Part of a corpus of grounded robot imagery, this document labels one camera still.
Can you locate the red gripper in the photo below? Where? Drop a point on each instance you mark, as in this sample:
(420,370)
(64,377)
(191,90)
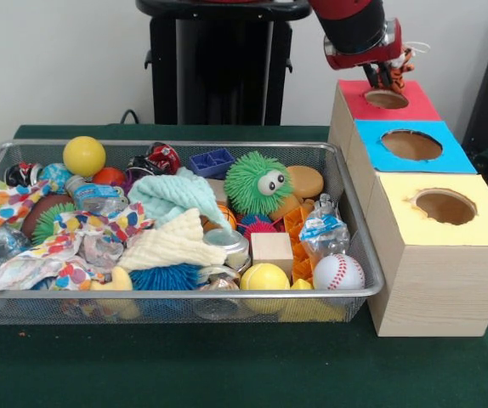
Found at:
(365,56)

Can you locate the orange striped tiger plush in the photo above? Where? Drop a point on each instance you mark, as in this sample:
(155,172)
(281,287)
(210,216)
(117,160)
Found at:
(399,72)

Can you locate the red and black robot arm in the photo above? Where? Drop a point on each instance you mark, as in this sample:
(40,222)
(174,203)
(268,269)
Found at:
(352,27)

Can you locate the wooden box with three holes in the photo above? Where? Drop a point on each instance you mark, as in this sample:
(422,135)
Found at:
(439,289)

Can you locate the shallow silver mesh bin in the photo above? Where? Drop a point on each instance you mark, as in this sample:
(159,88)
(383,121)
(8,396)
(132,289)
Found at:
(163,306)

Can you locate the tan round disc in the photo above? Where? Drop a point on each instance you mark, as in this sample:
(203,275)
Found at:
(308,180)

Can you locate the green spiky toy with eyes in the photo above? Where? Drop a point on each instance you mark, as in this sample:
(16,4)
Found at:
(244,183)

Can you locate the blue plastic compartment tray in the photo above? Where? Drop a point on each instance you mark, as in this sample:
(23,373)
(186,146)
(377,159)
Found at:
(210,162)

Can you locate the white baseball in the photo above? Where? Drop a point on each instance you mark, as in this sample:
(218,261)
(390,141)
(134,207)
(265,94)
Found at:
(338,272)

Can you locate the yellow tennis ball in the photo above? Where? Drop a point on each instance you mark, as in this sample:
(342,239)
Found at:
(265,278)

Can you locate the mint green cloth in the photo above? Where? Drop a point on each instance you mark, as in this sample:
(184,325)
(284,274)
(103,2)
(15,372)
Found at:
(167,195)

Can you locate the cream cloth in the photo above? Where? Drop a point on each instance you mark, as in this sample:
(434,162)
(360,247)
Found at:
(171,251)

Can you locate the blue spiky ball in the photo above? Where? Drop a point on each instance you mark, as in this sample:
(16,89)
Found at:
(163,278)

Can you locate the smooth yellow ball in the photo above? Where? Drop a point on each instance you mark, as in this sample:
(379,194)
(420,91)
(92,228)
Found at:
(84,156)

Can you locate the polka dot cloth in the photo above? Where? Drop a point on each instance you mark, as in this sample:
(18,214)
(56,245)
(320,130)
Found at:
(69,246)

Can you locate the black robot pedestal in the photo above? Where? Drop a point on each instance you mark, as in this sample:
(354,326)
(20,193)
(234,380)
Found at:
(227,64)

